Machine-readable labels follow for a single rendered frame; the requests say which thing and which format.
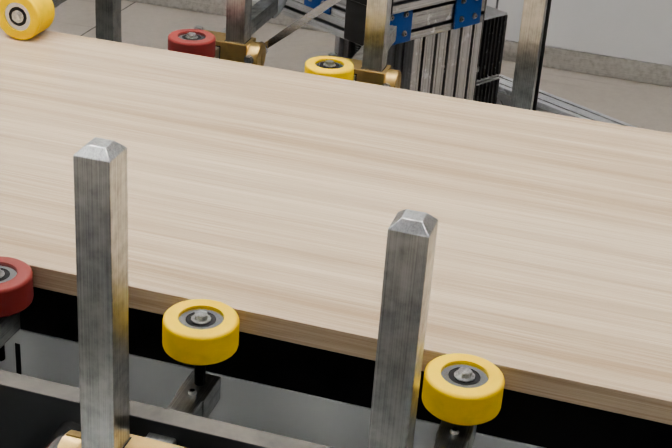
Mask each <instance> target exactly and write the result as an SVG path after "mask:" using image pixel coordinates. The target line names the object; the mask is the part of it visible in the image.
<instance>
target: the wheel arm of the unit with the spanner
mask: <svg viewBox="0 0 672 448"><path fill-rule="evenodd" d="M277 13H278V0H259V1H258V2H257V3H256V4H254V5H253V6H252V15H251V35H252V34H253V33H255V32H256V31H257V30H258V29H259V28H261V27H262V26H263V25H264V24H265V23H266V22H268V21H269V20H270V19H271V18H272V17H273V16H275V15H276V14H277ZM219 49H220V48H219V47H217V46H215V57H214V58H218V59H219Z"/></svg>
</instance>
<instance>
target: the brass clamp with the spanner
mask: <svg viewBox="0 0 672 448"><path fill-rule="evenodd" d="M204 31H208V32H210V33H212V34H213V35H214V36H215V38H216V46H217V47H219V48H220V49H219V59H224V60H230V61H236V62H242V63H248V64H254V65H260V66H263V65H264V62H265V57H266V47H265V44H264V43H262V42H256V38H253V37H251V38H250V39H249V40H248V41H247V42H246V43H244V44H242V43H236V42H230V41H226V33H222V32H216V31H210V30H204Z"/></svg>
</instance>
